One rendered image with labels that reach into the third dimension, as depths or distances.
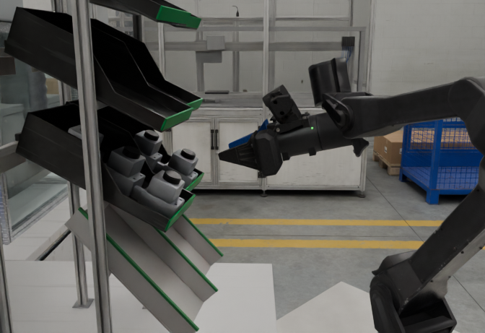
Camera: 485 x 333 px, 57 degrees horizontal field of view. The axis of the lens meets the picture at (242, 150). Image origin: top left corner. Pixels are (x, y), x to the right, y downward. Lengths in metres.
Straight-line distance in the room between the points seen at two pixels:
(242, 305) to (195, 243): 0.21
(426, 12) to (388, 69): 1.22
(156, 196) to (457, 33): 9.13
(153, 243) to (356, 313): 0.53
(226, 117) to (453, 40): 6.11
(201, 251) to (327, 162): 3.62
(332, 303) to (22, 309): 0.75
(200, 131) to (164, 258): 3.63
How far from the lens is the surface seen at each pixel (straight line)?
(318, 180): 4.63
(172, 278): 0.90
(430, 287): 0.59
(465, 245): 0.53
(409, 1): 9.38
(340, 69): 0.69
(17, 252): 1.58
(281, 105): 0.66
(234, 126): 4.46
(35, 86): 1.79
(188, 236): 1.04
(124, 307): 1.19
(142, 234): 0.90
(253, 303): 1.17
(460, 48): 9.71
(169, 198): 0.74
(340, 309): 1.17
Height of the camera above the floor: 1.47
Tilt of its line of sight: 13 degrees down
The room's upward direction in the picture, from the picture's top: straight up
